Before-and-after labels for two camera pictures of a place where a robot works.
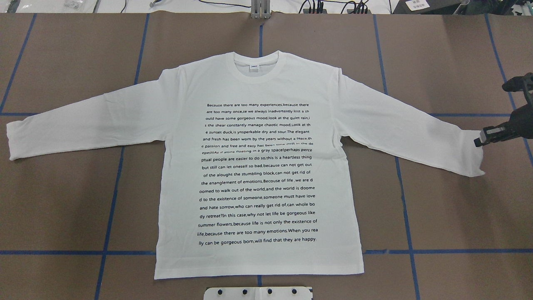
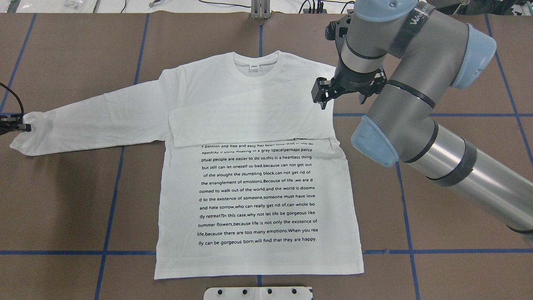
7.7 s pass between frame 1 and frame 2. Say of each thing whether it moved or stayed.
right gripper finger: moved
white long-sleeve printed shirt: stayed
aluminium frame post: stayed
